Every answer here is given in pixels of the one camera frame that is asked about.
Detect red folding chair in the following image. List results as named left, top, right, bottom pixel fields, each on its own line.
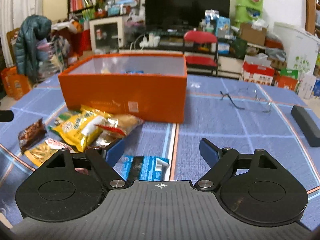
left=182, top=30, right=219, bottom=76

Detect yellow snack bag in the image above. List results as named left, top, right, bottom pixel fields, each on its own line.
left=53, top=105, right=113, bottom=152

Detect black glasses case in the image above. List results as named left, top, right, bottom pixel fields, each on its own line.
left=291, top=105, right=320, bottom=147

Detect blue plaid tablecloth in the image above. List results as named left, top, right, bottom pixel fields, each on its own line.
left=1, top=75, right=319, bottom=229

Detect black flat television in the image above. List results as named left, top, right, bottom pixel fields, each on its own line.
left=145, top=0, right=230, bottom=30

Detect clear brown cake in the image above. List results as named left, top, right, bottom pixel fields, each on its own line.
left=95, top=114, right=144, bottom=139

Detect white glass door cabinet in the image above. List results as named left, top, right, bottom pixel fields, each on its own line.
left=89, top=16, right=127, bottom=54

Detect dark green puffer jacket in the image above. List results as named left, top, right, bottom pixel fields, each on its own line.
left=15, top=15, right=52, bottom=83

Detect blue snack packet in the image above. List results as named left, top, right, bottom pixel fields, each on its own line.
left=121, top=156, right=169, bottom=182

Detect orange carton on floor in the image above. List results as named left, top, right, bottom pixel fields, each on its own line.
left=1, top=66, right=31, bottom=100

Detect wire frame eyeglasses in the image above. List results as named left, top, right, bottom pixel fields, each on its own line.
left=220, top=85, right=272, bottom=114

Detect white chest freezer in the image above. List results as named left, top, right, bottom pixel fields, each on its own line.
left=273, top=22, right=319, bottom=79

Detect red white gift carton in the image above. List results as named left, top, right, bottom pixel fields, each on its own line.
left=240, top=61, right=275, bottom=86

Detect orange cardboard box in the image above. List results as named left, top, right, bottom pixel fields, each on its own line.
left=58, top=52, right=187, bottom=124

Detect brown glossy snack packet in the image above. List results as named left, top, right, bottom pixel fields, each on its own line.
left=18, top=119, right=47, bottom=153

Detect brown cardboard box right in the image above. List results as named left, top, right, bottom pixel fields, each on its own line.
left=240, top=23, right=267, bottom=46

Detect green plastic storage rack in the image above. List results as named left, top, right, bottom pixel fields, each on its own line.
left=234, top=0, right=264, bottom=27

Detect shrimp chips snack bag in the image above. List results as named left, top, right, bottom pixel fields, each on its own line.
left=24, top=138, right=76, bottom=167

